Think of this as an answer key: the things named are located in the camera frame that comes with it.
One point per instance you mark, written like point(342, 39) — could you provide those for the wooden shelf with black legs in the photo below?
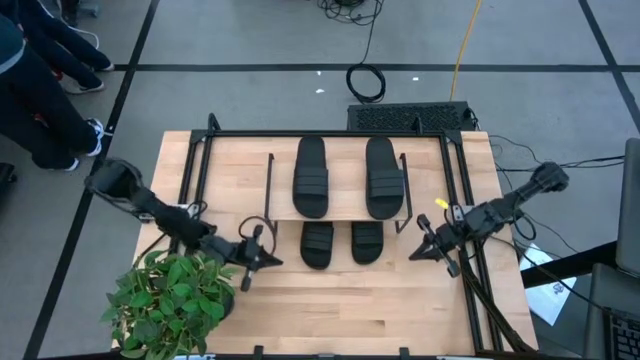
point(347, 190)

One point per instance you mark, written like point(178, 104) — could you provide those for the grey panel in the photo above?
point(630, 200)

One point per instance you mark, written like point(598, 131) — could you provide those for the black table clamp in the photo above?
point(258, 351)
point(404, 352)

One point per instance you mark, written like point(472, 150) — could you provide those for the white paper sheet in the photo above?
point(550, 300)

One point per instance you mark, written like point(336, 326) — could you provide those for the green potted plant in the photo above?
point(165, 305)

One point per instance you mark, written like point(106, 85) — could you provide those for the person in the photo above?
point(35, 100)
point(60, 45)

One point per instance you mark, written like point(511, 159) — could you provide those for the black perforated computer case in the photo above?
point(400, 117)

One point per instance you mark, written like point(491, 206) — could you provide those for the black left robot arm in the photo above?
point(150, 205)

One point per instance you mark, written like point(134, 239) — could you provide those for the black metal rig frame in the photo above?
point(325, 133)

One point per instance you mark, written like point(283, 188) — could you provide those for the grey laptop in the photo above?
point(607, 295)

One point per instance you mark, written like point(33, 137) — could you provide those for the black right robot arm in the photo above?
point(520, 197)

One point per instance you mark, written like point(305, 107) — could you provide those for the black rubber slide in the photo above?
point(384, 180)
point(310, 180)
point(367, 245)
point(317, 247)

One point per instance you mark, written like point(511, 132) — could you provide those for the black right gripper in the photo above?
point(450, 237)

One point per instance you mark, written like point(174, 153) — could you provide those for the black bar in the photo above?
point(575, 262)

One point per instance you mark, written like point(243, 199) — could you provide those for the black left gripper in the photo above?
point(235, 252)

